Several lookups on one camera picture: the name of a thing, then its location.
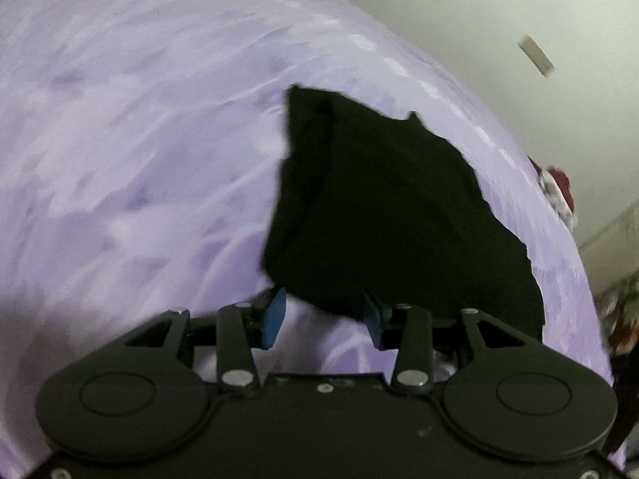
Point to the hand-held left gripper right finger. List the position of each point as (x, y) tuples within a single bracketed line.
[(372, 320)]

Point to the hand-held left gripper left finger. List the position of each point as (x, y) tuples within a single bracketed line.
[(274, 318)]

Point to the black long-sleeved sweater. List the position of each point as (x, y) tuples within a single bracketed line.
[(389, 209)]

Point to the purple floral bed sheet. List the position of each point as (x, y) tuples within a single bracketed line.
[(125, 159)]

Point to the white crumpled cloth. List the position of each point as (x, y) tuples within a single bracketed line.
[(561, 204)]

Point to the dark red cloth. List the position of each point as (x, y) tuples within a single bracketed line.
[(560, 182)]

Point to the cream door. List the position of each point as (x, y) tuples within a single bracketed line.
[(606, 249)]

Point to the colourful floor clutter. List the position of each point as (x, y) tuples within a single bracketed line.
[(624, 317)]

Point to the white wall fixture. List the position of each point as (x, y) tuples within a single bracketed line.
[(536, 55)]

